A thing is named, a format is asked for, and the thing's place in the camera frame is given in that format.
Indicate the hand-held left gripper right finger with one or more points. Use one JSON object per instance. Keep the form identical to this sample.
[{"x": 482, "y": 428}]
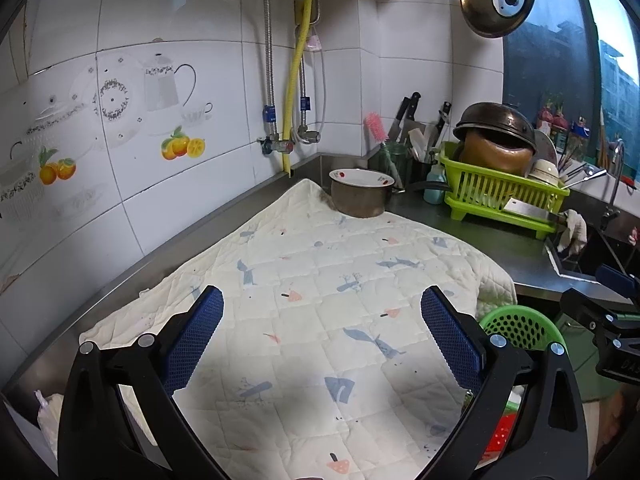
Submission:
[{"x": 452, "y": 340}]

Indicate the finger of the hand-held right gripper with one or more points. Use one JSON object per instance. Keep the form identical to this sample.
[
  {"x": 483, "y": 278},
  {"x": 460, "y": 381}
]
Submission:
[
  {"x": 595, "y": 312},
  {"x": 617, "y": 285}
]

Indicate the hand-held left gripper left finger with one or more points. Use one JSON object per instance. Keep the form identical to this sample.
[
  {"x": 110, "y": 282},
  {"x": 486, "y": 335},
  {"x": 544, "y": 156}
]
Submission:
[{"x": 195, "y": 345}]

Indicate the green plastic mesh basket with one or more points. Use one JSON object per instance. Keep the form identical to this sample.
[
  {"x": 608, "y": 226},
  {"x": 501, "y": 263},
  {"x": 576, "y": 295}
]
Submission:
[{"x": 520, "y": 325}]

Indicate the red cardboard box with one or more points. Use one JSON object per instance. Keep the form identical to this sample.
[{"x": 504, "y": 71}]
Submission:
[{"x": 501, "y": 435}]

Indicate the metal sink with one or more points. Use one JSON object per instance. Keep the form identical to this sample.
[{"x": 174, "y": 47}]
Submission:
[{"x": 600, "y": 255}]

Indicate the beige rag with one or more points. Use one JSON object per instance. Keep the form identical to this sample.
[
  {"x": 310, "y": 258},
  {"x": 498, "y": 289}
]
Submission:
[{"x": 574, "y": 232}]

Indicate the metal faucet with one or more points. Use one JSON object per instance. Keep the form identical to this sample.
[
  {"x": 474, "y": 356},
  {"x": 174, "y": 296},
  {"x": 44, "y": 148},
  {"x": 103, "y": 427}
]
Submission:
[{"x": 614, "y": 180}]

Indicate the metal ladle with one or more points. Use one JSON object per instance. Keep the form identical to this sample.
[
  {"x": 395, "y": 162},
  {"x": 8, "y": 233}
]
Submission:
[{"x": 587, "y": 176}]

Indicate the cream quilted printed mat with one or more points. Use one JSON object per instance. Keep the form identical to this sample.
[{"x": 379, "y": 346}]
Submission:
[{"x": 310, "y": 310}]

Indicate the metal cleaver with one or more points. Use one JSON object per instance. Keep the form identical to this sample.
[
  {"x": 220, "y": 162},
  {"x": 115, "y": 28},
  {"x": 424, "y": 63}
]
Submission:
[{"x": 522, "y": 208}]

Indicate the stack of white bowls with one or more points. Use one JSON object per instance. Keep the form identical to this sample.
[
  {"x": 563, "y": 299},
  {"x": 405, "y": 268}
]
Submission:
[{"x": 542, "y": 172}]

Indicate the green plastic dish rack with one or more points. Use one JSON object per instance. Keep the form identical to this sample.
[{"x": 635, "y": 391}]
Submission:
[{"x": 500, "y": 190}]

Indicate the white plate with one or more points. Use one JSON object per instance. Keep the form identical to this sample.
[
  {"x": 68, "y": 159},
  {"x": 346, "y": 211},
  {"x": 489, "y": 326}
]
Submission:
[{"x": 546, "y": 147}]

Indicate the teal plastic bottle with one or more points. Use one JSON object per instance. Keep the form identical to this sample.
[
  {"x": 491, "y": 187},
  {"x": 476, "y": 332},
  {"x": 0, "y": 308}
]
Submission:
[{"x": 435, "y": 185}]

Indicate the white plastic bag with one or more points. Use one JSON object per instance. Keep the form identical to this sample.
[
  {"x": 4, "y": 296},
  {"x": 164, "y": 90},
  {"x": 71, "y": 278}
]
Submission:
[{"x": 49, "y": 422}]

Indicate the metal saucepan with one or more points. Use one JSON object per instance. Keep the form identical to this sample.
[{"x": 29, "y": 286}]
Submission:
[{"x": 360, "y": 200}]

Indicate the black utensil holder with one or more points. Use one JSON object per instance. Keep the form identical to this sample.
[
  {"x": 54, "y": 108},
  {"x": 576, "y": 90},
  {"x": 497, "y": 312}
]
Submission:
[{"x": 422, "y": 170}]

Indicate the brown clay pot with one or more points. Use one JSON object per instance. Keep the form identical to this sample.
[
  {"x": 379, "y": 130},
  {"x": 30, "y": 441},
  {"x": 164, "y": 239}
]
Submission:
[{"x": 492, "y": 152}]

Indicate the green glass jar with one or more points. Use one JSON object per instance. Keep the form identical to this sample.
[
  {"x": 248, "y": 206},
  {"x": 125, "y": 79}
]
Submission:
[{"x": 397, "y": 165}]

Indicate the white bowl red dots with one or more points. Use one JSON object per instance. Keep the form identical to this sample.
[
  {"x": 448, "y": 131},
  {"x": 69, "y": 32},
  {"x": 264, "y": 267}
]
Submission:
[{"x": 360, "y": 177}]

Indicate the white spatula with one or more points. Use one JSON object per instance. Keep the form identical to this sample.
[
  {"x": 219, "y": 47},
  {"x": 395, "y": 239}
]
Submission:
[{"x": 417, "y": 142}]

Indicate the dark metal wok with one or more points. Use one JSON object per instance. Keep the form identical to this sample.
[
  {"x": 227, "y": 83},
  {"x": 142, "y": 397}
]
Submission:
[{"x": 495, "y": 120}]

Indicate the pink bottle brush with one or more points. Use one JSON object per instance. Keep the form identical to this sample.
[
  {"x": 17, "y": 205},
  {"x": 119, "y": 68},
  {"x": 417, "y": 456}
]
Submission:
[{"x": 375, "y": 127}]

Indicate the window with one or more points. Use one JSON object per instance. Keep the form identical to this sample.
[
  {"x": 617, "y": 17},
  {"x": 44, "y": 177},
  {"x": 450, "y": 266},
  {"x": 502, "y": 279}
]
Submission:
[{"x": 565, "y": 60}]

